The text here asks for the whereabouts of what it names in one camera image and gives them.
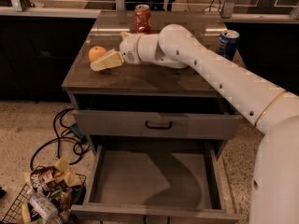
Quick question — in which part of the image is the blue soda can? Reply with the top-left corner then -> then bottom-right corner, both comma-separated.
216,30 -> 240,61

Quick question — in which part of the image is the black floor cable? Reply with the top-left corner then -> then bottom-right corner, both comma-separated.
29,107 -> 92,172

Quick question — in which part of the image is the blue power plug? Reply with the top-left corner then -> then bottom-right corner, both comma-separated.
70,123 -> 87,143

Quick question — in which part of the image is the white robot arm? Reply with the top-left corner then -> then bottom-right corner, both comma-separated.
91,24 -> 299,224

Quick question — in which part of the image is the grey drawer cabinet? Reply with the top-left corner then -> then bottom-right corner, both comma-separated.
63,11 -> 241,212

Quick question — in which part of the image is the brown snack bag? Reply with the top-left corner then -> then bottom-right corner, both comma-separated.
23,157 -> 82,193

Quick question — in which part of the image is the clear plastic bottle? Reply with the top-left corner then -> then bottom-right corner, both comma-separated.
29,190 -> 58,222

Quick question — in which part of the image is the orange fruit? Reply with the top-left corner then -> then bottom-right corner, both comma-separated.
88,46 -> 107,63

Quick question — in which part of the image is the yellow item in basket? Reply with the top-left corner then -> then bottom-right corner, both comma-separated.
21,203 -> 31,224

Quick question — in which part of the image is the red soda can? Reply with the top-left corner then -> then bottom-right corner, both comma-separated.
135,4 -> 151,34

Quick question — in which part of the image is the black drawer handle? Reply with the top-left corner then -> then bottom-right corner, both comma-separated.
145,120 -> 173,130

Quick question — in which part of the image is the open middle drawer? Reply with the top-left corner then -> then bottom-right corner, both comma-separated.
72,140 -> 239,224

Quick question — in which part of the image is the wire basket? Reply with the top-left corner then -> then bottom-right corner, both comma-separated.
1,166 -> 86,224

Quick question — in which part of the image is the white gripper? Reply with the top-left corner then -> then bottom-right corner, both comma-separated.
91,32 -> 141,71

